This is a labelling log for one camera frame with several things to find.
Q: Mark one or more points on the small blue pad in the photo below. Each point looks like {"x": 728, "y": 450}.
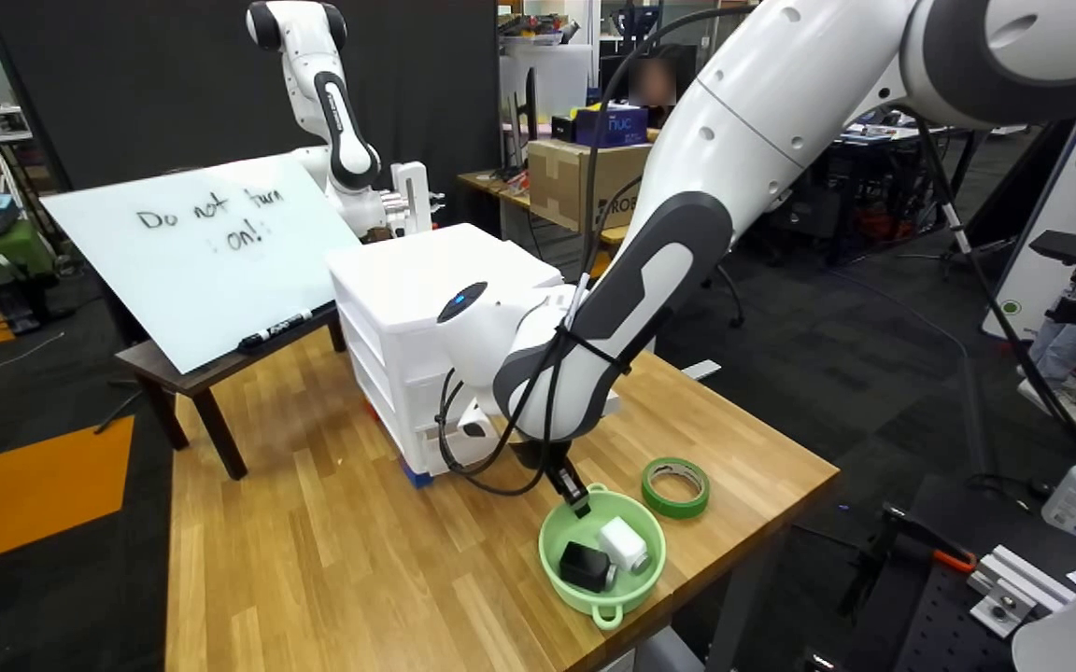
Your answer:
{"x": 416, "y": 475}

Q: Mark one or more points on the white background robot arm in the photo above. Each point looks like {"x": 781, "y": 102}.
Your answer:
{"x": 326, "y": 112}

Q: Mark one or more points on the seated dark-haired person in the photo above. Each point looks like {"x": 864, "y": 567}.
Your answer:
{"x": 659, "y": 81}

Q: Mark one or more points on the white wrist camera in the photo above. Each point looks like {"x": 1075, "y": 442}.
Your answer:
{"x": 477, "y": 418}

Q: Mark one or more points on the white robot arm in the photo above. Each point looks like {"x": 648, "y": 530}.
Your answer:
{"x": 762, "y": 112}

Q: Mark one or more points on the small dark wooden bench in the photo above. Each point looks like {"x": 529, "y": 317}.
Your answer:
{"x": 205, "y": 417}

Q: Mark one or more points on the white plastic drawer unit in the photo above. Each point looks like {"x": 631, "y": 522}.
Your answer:
{"x": 400, "y": 283}

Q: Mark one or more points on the small white rounded adapter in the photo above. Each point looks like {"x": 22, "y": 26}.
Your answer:
{"x": 624, "y": 541}

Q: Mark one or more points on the black marker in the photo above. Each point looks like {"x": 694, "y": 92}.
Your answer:
{"x": 273, "y": 337}

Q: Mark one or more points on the blue black box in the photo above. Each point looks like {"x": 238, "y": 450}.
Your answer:
{"x": 599, "y": 123}

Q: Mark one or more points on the white cabinet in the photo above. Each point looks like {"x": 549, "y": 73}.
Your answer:
{"x": 1075, "y": 210}

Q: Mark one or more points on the black partition panel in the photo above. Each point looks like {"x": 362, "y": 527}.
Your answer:
{"x": 127, "y": 76}

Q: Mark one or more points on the small black block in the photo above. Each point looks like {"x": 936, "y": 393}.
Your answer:
{"x": 583, "y": 567}

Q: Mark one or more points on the green tape roll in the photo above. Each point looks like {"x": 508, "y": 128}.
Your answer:
{"x": 675, "y": 510}

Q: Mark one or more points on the large printed cardboard box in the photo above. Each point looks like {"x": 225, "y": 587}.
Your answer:
{"x": 577, "y": 181}

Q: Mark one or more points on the light-green plastic bowl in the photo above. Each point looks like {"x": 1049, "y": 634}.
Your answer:
{"x": 562, "y": 585}

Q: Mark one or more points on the aluminium extrusion rail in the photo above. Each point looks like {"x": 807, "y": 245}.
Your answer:
{"x": 1036, "y": 592}

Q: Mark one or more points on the whiteboard with handwriting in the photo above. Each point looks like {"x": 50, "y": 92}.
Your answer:
{"x": 188, "y": 275}

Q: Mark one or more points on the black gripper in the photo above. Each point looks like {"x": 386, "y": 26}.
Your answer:
{"x": 540, "y": 455}

